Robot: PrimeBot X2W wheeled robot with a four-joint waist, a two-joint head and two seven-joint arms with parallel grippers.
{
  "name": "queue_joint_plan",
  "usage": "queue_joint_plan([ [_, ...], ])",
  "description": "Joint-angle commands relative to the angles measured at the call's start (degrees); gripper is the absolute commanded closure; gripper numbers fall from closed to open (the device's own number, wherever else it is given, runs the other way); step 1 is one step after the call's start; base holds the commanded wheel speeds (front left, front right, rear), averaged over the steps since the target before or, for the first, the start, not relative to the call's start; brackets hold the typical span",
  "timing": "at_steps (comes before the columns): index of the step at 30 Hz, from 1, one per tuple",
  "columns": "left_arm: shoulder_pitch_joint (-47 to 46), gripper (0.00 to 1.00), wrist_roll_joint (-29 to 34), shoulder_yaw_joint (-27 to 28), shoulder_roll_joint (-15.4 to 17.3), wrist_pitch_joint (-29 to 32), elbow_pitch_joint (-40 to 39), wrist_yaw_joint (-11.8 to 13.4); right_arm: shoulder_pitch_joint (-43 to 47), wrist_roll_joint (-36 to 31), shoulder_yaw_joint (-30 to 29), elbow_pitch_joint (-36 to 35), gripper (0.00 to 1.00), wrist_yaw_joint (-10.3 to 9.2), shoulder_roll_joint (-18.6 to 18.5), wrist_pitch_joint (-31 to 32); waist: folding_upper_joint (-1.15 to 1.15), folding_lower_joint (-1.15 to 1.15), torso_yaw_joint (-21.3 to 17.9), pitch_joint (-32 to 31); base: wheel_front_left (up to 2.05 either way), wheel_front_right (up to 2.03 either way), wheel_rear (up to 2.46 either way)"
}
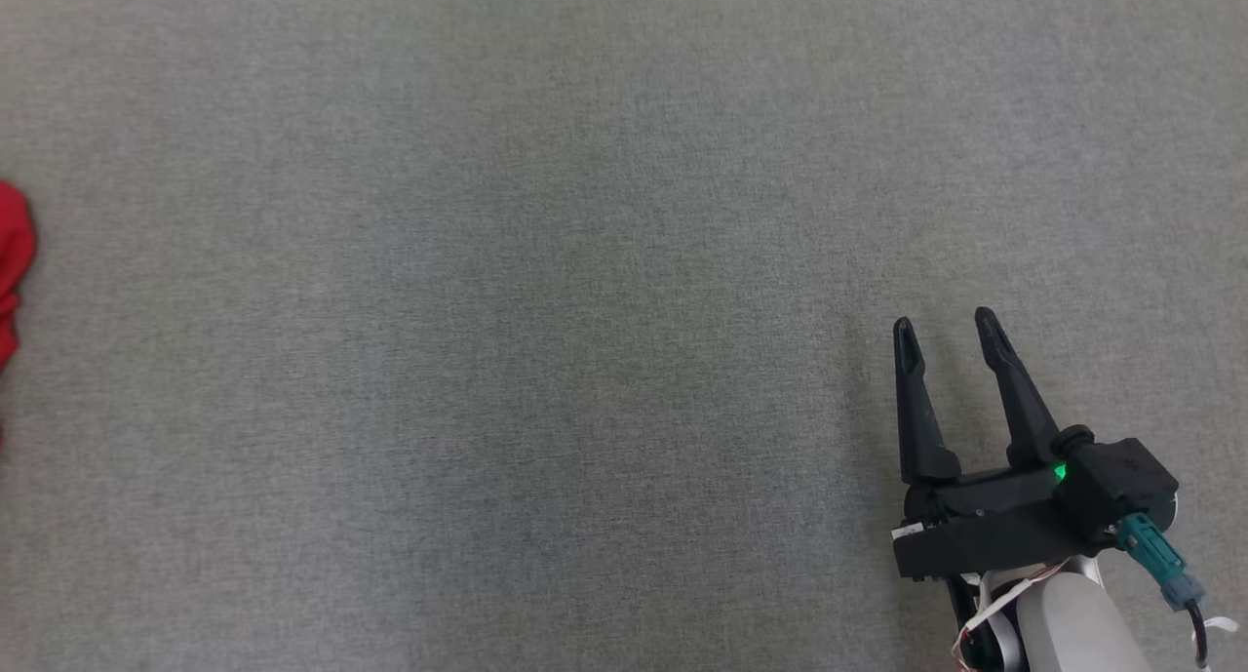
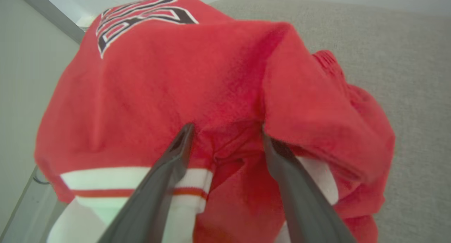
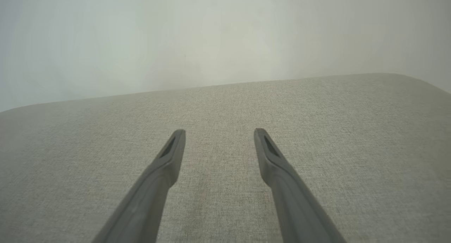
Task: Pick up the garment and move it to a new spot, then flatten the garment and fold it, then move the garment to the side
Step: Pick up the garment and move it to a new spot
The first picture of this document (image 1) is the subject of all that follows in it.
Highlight teal cable connector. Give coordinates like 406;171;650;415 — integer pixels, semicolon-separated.
1116;514;1206;610

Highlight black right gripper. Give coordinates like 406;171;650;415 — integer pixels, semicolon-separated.
892;307;1103;580

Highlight red shorts with white stripe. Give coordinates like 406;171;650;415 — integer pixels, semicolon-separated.
0;179;38;373

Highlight thin black cable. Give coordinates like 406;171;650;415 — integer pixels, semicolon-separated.
1185;599;1212;669

